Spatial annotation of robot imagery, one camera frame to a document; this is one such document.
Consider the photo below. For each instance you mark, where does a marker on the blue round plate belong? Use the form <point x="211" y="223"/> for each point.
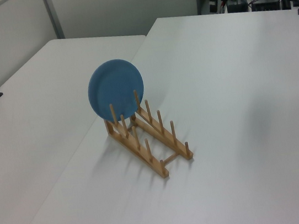
<point x="114" y="87"/>

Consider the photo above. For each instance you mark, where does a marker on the wooden plate rack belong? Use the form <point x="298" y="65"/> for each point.
<point x="154" y="147"/>

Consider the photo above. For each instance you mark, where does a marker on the grey partition post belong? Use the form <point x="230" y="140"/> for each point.
<point x="54" y="16"/>

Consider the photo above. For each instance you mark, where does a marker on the black electronics box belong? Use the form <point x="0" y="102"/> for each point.
<point x="266" y="3"/>

